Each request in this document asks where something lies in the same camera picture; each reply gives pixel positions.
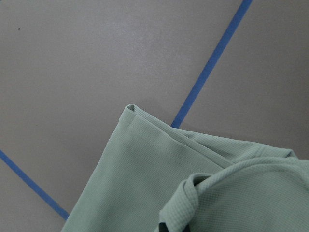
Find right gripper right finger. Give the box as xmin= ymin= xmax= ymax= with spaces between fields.
xmin=183 ymin=225 xmax=190 ymax=232

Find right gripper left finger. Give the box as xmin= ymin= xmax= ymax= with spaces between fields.
xmin=158 ymin=222 xmax=169 ymax=232

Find olive green long-sleeve shirt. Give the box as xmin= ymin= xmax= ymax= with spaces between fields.
xmin=62 ymin=104 xmax=309 ymax=232

